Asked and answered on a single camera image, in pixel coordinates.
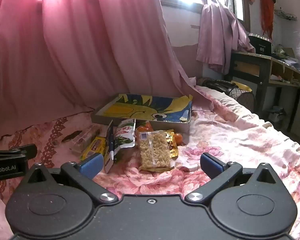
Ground white box under desk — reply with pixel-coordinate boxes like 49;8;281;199
268;106;288;123

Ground black device with display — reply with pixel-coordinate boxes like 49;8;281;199
248;33;273;55

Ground pink curtain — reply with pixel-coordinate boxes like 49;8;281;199
0;0;217;140

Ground green and white snack packet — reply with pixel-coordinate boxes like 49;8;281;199
113;119;136;164

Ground dark wooden desk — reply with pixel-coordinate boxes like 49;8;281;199
225;51;300;133

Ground golden foil snack packet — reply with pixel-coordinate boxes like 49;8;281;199
164;129;178;158

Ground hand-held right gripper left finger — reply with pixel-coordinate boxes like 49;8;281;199
20;152;118;203

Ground clear orange jelly packet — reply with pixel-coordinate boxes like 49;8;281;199
136;121;153;133

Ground tied lilac curtain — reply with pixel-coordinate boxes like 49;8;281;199
196;0;256;75

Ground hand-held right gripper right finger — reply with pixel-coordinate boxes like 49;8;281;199
184;152;282;203

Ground wire wall rack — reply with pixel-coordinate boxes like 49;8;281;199
274;9;298;21

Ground black handbag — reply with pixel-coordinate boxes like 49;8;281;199
198;78;239;97

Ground yellow paper bag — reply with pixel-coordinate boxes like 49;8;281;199
232;80;253;93

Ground clear packet of brown bars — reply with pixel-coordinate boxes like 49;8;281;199
70;124;102;153

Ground orange hanging cloth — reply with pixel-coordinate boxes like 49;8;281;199
260;0;276;43

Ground papers on desk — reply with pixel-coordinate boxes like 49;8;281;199
271;44;300;72

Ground clear puffed grain packet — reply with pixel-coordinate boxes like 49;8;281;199
138;130;174;171

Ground yellow snack packet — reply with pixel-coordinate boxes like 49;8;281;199
80;136;107;161

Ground floral pink bedsheet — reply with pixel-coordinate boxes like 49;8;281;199
0;84;300;240

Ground quilted patterned bag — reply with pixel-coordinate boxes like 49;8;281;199
229;87;256;112

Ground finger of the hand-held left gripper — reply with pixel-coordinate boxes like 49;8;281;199
0;137;38;159

